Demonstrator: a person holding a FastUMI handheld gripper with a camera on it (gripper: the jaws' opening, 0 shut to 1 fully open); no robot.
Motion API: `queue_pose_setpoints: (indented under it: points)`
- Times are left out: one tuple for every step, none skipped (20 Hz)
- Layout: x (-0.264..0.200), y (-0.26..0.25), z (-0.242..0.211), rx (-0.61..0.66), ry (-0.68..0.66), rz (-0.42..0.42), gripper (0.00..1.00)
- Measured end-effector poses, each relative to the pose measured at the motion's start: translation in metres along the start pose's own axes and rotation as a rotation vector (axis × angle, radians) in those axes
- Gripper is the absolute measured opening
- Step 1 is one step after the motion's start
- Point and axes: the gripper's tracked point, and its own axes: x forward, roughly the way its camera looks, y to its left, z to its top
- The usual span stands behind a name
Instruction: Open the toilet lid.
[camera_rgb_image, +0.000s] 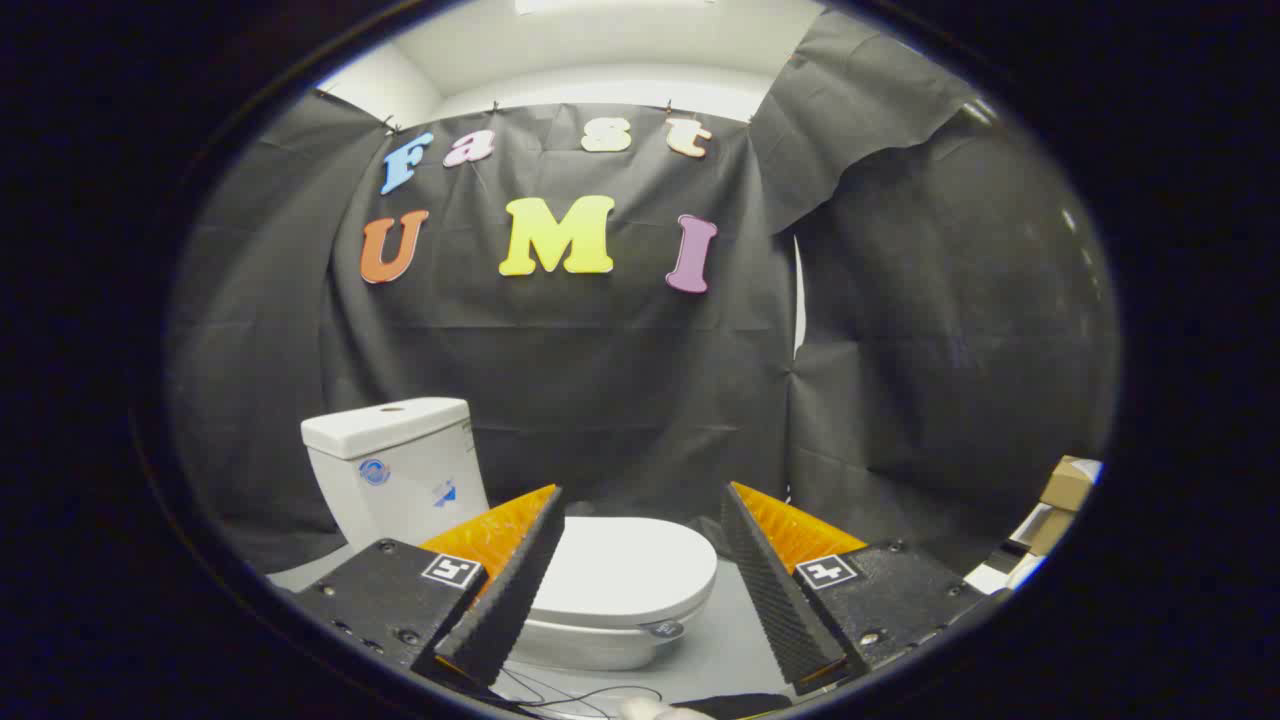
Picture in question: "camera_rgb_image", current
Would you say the brown cardboard box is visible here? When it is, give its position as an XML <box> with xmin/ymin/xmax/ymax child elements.
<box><xmin>1028</xmin><ymin>510</ymin><xmax>1077</xmax><ymax>557</ymax></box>
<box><xmin>1040</xmin><ymin>455</ymin><xmax>1103</xmax><ymax>512</ymax></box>

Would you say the white toilet lid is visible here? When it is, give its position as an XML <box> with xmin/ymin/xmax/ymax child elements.
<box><xmin>530</xmin><ymin>516</ymin><xmax>719</xmax><ymax>629</ymax></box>

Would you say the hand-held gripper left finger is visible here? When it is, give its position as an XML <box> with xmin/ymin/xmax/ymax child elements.
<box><xmin>290</xmin><ymin>485</ymin><xmax>566</xmax><ymax>691</ymax></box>

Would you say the white toilet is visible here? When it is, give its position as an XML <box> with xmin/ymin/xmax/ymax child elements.
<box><xmin>302</xmin><ymin>397</ymin><xmax>719</xmax><ymax>673</ymax></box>

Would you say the black backdrop cloth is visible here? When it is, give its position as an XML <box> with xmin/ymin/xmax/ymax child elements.
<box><xmin>165</xmin><ymin>10</ymin><xmax>1121</xmax><ymax>576</ymax></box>

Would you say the thin black cable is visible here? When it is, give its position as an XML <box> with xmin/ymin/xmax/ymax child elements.
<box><xmin>498</xmin><ymin>668</ymin><xmax>666</xmax><ymax>717</ymax></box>

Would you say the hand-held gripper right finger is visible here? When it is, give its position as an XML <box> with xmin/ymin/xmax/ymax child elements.
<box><xmin>720</xmin><ymin>482</ymin><xmax>1011</xmax><ymax>697</ymax></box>

